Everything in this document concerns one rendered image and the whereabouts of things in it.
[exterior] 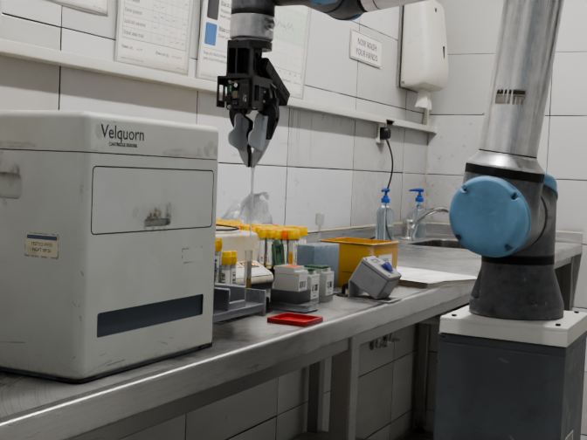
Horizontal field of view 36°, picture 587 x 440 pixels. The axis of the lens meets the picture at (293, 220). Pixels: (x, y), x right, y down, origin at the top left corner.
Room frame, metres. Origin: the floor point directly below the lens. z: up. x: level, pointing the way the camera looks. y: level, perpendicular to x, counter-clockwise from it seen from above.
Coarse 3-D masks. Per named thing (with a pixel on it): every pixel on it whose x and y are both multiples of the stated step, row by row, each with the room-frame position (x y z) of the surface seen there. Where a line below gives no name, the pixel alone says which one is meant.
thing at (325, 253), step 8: (304, 248) 1.79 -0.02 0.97; (312, 248) 1.78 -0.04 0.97; (320, 248) 1.80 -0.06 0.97; (328, 248) 1.83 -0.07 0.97; (336, 248) 1.86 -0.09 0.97; (304, 256) 1.79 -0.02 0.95; (312, 256) 1.78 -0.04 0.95; (320, 256) 1.80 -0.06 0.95; (328, 256) 1.83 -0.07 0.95; (336, 256) 1.86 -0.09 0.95; (296, 264) 1.80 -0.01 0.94; (304, 264) 1.79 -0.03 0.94; (320, 264) 1.80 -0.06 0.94; (328, 264) 1.83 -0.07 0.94; (336, 264) 1.86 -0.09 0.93; (336, 272) 1.86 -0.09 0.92; (336, 280) 1.86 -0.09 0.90; (336, 288) 1.85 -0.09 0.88
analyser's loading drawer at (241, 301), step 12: (216, 288) 1.31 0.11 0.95; (228, 288) 1.35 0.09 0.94; (240, 288) 1.34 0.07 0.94; (216, 300) 1.31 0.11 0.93; (228, 300) 1.30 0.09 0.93; (240, 300) 1.33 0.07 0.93; (252, 300) 1.39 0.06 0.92; (264, 300) 1.39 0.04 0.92; (216, 312) 1.28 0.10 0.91; (228, 312) 1.29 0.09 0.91; (240, 312) 1.32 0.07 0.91; (252, 312) 1.36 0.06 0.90; (264, 312) 1.39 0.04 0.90
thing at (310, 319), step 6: (270, 318) 1.45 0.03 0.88; (276, 318) 1.45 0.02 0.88; (282, 318) 1.49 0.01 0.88; (288, 318) 1.49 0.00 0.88; (294, 318) 1.49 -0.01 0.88; (300, 318) 1.50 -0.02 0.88; (306, 318) 1.49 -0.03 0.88; (312, 318) 1.49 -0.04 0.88; (318, 318) 1.47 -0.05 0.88; (282, 324) 1.44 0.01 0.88; (288, 324) 1.44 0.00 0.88; (294, 324) 1.43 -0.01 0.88; (300, 324) 1.43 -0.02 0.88; (306, 324) 1.43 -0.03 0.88; (312, 324) 1.45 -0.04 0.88
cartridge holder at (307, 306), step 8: (272, 296) 1.59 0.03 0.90; (280, 296) 1.59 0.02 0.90; (288, 296) 1.58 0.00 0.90; (296, 296) 1.57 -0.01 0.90; (304, 296) 1.59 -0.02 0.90; (272, 304) 1.59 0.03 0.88; (280, 304) 1.58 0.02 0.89; (288, 304) 1.58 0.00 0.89; (296, 304) 1.57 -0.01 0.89; (304, 304) 1.58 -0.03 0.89; (312, 304) 1.58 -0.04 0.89; (304, 312) 1.56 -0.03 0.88
